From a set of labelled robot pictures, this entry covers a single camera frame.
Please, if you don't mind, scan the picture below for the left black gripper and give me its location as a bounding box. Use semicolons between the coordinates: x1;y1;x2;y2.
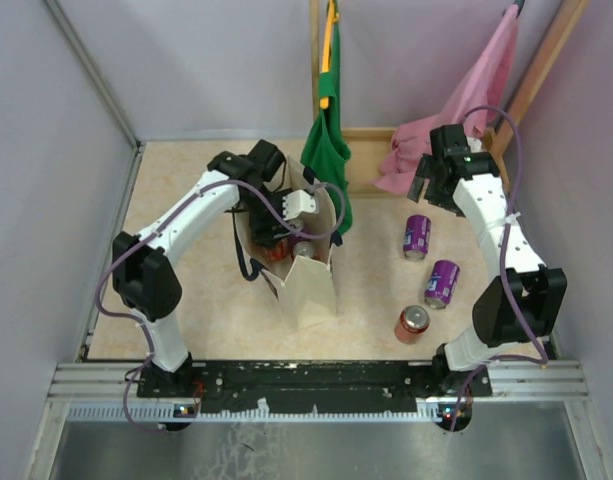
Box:
242;187;297;250

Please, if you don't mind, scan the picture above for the red soda can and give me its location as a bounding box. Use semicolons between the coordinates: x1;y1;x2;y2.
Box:
260;238;289;264
394;305;430;344
291;240;319;261

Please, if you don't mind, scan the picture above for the cream canvas tote bag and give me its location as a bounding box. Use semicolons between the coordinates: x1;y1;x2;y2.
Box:
230;153;345;332

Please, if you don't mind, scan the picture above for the purple soda can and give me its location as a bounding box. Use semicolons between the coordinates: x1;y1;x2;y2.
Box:
424;260;460;309
402;215;431;261
287;218;307;234

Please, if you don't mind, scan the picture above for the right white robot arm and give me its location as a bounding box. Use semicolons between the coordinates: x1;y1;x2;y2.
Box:
409;124;567;396

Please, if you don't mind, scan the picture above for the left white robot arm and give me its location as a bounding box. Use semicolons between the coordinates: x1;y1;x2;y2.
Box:
111;140;288;397

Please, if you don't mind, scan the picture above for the beige folded cloth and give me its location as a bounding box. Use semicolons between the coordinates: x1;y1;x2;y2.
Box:
466;136;495;170

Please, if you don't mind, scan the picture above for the wooden tray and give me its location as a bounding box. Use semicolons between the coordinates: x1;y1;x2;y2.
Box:
342;127;406;201

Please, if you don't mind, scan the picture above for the green hanging shirt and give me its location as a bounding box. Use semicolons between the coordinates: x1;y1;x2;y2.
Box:
300;1;353;235

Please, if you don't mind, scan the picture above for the pink hanging cloth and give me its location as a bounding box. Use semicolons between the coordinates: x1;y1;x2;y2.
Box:
373;5;520;195

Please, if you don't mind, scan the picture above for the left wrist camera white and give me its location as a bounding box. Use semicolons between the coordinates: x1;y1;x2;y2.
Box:
281;189;319;221

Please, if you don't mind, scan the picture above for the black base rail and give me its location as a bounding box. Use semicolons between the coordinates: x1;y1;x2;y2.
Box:
124;357;492;418

